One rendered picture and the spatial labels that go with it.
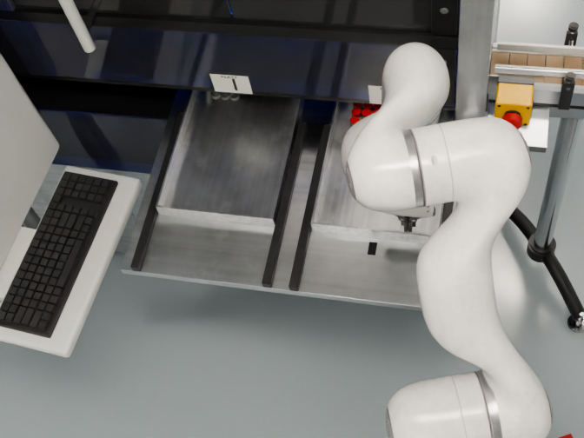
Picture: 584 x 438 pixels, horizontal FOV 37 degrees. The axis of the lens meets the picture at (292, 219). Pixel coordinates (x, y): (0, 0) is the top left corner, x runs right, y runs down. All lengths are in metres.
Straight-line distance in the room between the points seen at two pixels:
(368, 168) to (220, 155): 0.93
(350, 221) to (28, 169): 0.76
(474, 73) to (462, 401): 0.73
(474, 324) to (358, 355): 1.50
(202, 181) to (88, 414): 1.06
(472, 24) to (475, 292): 0.64
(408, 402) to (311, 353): 1.43
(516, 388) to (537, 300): 1.51
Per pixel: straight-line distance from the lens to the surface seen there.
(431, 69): 1.18
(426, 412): 1.26
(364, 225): 1.84
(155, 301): 2.85
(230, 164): 1.96
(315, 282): 1.79
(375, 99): 1.86
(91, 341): 2.86
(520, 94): 1.84
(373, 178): 1.08
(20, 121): 2.05
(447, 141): 1.09
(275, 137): 1.98
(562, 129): 2.15
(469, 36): 1.68
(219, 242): 1.87
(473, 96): 1.82
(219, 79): 1.91
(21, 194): 2.10
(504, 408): 1.27
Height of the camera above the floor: 2.49
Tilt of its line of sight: 60 degrees down
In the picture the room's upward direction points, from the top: 15 degrees counter-clockwise
